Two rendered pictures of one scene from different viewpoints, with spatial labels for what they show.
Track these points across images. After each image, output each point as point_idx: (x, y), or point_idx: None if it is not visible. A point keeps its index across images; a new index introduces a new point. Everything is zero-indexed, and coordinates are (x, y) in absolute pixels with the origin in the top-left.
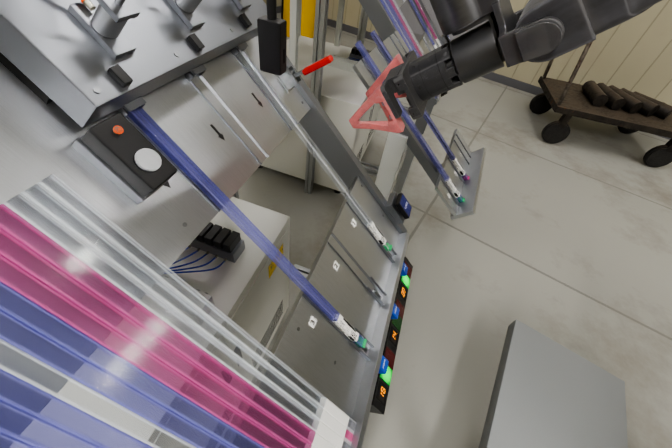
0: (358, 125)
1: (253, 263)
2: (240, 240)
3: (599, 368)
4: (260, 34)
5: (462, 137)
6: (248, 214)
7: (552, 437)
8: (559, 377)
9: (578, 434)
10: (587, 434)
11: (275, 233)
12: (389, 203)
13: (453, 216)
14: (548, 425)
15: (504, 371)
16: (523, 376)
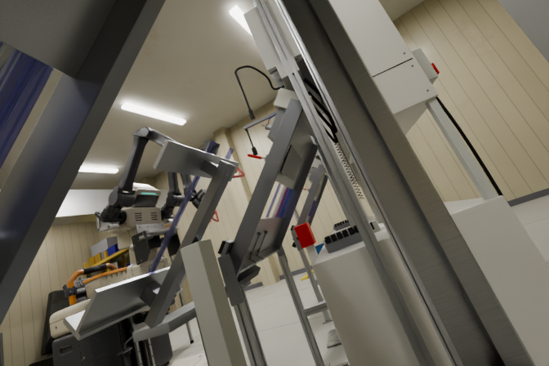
0: (242, 176)
1: (319, 256)
2: (327, 244)
3: (140, 330)
4: (256, 149)
5: (88, 304)
6: (341, 252)
7: (189, 306)
8: (167, 318)
9: (177, 311)
10: (173, 313)
11: (315, 261)
12: (232, 240)
13: (180, 287)
14: (188, 307)
15: (194, 307)
16: (185, 310)
